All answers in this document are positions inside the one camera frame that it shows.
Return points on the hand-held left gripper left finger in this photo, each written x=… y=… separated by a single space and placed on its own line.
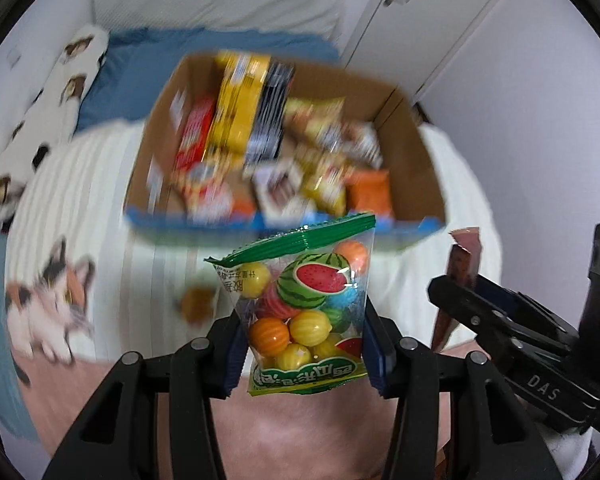
x=235 y=360

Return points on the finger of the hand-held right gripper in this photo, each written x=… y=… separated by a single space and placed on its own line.
x=460 y=305
x=525 y=305

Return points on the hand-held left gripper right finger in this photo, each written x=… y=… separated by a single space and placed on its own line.
x=375 y=355

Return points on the brown and pink snack packet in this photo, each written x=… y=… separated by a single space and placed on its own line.
x=462 y=260

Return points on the fruit candy packet green edges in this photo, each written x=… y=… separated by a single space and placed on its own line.
x=305 y=280

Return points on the cardboard box with blue print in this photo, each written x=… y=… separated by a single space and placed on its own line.
x=410 y=160

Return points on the small brown round item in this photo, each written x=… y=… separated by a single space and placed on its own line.
x=197 y=302

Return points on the cat print striped blanket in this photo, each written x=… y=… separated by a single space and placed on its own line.
x=130 y=270

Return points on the pile of assorted snack packets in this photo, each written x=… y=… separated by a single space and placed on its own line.
x=240 y=110

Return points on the white cabinet door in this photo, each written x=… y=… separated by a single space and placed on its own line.
x=430 y=25

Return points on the blue bed sheet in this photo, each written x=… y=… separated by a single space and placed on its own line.
x=130 y=70

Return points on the long cat print pillow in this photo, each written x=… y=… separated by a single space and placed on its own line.
x=55 y=105

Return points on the white pillow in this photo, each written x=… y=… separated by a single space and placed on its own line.
x=215 y=5

